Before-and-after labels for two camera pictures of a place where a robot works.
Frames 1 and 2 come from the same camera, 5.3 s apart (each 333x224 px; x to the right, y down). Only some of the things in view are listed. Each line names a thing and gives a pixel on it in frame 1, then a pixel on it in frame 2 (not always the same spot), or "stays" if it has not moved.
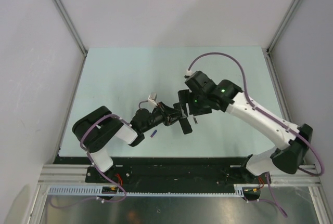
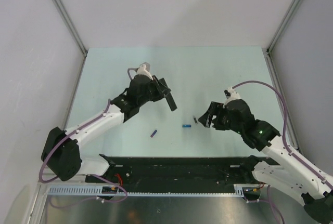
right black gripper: [185, 96] -> [206, 119]
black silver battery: [195, 120] stays
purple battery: [153, 133] stays
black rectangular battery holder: [186, 125] -> [170, 101]
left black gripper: [168, 114] -> [159, 94]
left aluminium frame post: [64, 13] stays
